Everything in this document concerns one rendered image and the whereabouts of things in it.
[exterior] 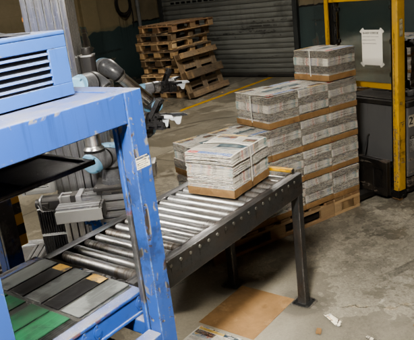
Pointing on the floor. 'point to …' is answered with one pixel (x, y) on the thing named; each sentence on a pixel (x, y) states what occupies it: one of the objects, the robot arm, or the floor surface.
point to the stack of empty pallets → (170, 49)
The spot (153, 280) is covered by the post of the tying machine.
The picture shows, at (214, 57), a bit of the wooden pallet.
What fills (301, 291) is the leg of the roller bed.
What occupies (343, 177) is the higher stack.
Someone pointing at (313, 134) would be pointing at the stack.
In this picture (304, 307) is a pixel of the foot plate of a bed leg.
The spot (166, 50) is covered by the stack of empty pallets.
